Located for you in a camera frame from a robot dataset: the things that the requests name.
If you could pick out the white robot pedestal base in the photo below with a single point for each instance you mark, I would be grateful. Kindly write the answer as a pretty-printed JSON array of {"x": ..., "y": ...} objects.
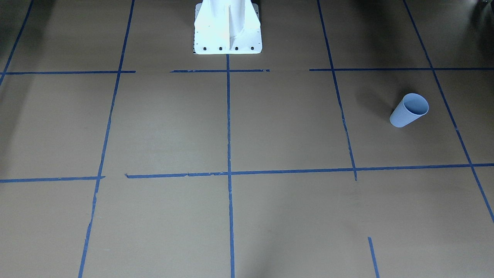
[{"x": 227, "y": 27}]

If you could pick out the light blue ribbed cup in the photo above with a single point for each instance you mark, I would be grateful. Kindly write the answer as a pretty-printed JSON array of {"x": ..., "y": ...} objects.
[{"x": 411, "y": 107}]

